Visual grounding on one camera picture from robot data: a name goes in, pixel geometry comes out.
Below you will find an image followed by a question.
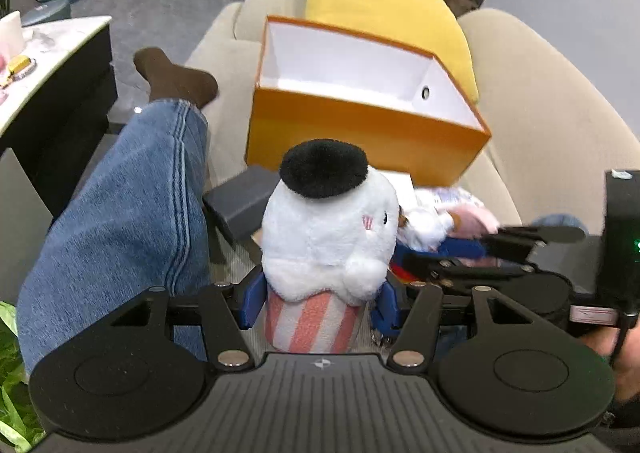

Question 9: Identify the dark grey photo card box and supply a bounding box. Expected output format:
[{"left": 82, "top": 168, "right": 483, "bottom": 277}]
[{"left": 203, "top": 166, "right": 280, "bottom": 244}]

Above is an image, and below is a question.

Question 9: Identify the white seal plush black hat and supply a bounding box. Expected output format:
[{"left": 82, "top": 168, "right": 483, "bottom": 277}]
[{"left": 260, "top": 138, "right": 402, "bottom": 355}]

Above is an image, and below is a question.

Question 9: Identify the person right hand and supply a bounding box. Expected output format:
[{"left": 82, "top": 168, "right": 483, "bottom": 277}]
[{"left": 580, "top": 326, "right": 640, "bottom": 403}]

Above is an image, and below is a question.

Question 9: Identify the beige sofa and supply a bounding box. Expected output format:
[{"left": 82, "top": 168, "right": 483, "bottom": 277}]
[{"left": 189, "top": 0, "right": 639, "bottom": 231}]

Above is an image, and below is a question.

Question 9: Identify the blue jeans leg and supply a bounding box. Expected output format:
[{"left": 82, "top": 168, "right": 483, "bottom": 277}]
[{"left": 16, "top": 98, "right": 210, "bottom": 372}]

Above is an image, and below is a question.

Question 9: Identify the orange cardboard box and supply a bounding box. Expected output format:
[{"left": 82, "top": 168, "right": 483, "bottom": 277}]
[{"left": 245, "top": 16, "right": 491, "bottom": 186}]

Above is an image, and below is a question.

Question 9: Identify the brown sock foot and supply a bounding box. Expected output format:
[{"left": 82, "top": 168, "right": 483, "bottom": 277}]
[{"left": 134, "top": 46, "right": 218, "bottom": 109}]

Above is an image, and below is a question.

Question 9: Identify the white coffee table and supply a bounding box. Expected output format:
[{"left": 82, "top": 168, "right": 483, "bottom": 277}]
[{"left": 1, "top": 15, "right": 117, "bottom": 217}]

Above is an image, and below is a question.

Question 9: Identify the yellow pillow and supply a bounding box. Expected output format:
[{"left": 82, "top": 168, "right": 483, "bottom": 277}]
[{"left": 305, "top": 0, "right": 478, "bottom": 103}]

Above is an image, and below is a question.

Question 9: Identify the white paper cup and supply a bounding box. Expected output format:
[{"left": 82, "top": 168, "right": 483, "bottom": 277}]
[{"left": 0, "top": 11, "right": 26, "bottom": 63}]

